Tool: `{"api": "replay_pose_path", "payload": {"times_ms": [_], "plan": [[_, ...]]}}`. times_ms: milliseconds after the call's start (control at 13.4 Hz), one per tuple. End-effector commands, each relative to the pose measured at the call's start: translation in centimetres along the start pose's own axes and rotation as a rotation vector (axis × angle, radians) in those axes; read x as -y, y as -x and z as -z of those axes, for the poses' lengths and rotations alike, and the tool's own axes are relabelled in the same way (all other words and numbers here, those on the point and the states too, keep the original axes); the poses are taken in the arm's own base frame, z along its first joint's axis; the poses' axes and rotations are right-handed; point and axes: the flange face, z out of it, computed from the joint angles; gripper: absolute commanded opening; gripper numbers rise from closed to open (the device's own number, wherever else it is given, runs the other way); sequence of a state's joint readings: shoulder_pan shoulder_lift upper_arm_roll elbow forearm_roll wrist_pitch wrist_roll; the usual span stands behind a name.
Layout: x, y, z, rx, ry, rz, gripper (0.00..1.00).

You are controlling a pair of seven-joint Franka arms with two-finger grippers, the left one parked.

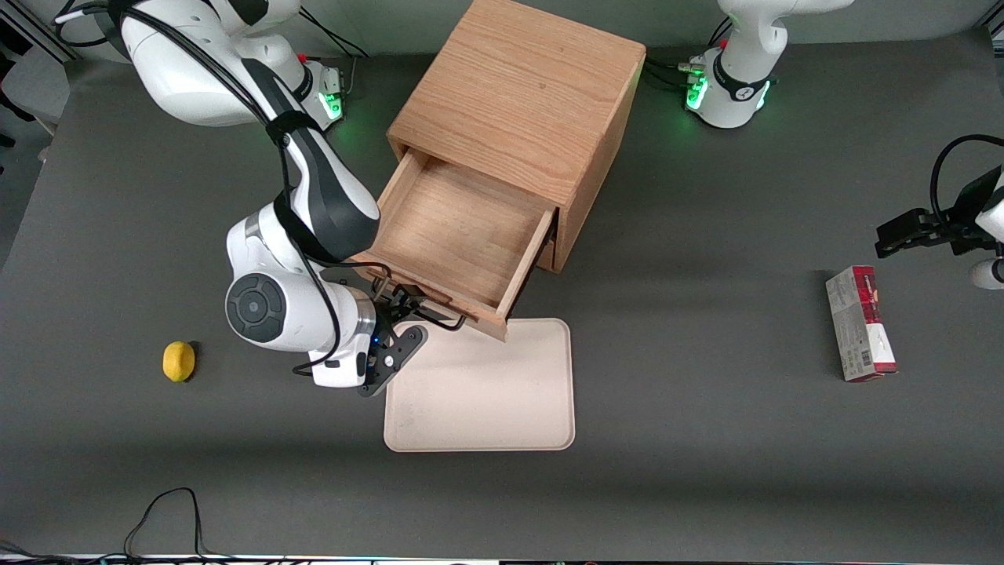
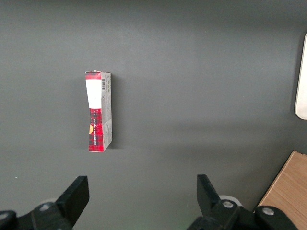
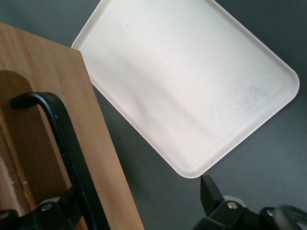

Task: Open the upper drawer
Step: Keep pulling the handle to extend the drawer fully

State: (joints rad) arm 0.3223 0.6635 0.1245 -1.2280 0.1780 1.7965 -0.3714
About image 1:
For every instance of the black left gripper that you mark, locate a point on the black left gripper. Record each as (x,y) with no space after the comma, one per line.
(962,220)

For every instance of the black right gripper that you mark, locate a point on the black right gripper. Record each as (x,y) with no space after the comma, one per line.
(389,308)

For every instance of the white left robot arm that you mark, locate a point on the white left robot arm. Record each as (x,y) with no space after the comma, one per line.
(745,47)

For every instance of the oak wooden drawer cabinet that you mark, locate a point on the oak wooden drawer cabinet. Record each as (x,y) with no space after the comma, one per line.
(525,86)

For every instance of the grey and red carton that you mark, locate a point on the grey and red carton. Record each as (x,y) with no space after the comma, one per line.
(859,322)

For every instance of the cream rectangular tray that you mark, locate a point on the cream rectangular tray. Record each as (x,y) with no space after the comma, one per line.
(486,392)

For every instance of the yellow lemon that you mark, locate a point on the yellow lemon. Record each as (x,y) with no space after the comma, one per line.
(179,362)

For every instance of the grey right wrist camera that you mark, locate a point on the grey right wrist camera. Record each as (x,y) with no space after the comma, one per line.
(392,361)

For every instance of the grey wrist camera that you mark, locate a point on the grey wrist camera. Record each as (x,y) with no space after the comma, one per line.
(987,275)
(392,361)

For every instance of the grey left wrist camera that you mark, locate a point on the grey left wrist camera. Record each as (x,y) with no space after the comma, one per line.
(987,275)

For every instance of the aluminium frame rail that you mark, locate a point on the aluminium frame rail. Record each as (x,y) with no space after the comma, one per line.
(35,35)

